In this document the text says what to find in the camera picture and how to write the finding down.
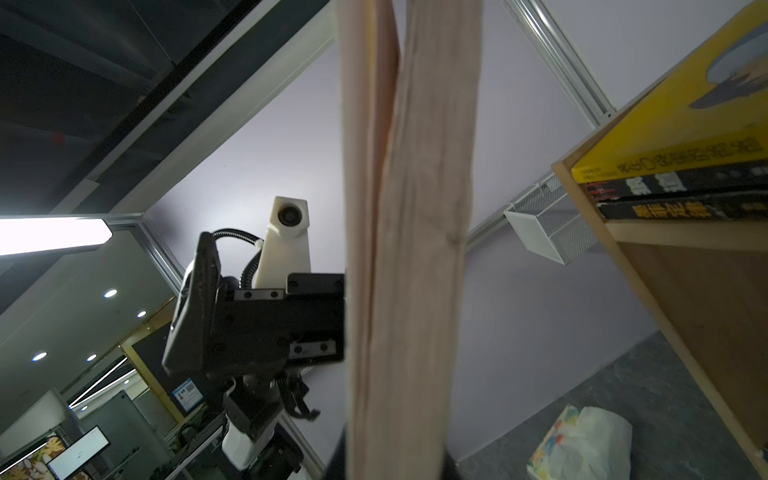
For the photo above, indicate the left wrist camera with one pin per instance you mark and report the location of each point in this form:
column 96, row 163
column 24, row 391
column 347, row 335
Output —
column 285, row 249

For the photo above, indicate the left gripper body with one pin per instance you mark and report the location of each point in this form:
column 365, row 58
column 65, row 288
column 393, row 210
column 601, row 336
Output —
column 270, row 330

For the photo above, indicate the wooden two-tier bookshelf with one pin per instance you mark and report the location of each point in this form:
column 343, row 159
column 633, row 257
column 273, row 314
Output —
column 705, row 284

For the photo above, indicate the white mesh box basket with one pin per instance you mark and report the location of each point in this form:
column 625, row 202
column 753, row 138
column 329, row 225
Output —
column 548, row 223

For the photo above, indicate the yellow folder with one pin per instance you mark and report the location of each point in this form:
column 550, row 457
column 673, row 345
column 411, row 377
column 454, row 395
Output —
column 710, row 111

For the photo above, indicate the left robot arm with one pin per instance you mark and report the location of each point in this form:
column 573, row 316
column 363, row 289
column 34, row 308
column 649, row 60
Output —
column 255, row 443

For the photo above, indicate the black Murphy's law book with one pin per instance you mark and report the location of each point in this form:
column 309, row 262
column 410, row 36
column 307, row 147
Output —
column 730, row 206

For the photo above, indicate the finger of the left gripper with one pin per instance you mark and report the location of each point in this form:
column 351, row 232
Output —
column 190, row 327

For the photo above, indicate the black wolf cover book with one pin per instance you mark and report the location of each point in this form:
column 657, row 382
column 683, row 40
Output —
column 736, row 176

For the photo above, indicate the navy notebook white lines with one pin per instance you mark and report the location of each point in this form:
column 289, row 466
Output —
column 409, row 102

